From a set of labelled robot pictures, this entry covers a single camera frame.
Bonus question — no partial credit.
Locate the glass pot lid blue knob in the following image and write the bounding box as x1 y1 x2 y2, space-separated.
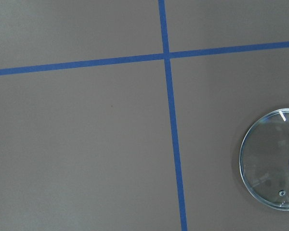
239 108 289 211

